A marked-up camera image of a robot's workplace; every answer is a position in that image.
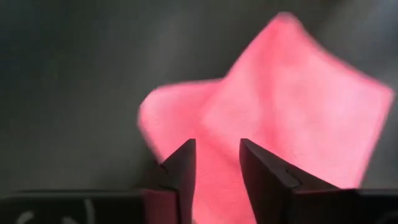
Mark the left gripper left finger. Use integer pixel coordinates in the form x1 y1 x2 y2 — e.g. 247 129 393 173
136 138 198 224

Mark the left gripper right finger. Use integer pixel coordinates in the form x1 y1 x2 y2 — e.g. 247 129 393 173
239 138 340 224

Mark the pink microfiber towel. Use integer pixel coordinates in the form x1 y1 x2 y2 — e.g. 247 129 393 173
136 11 396 224

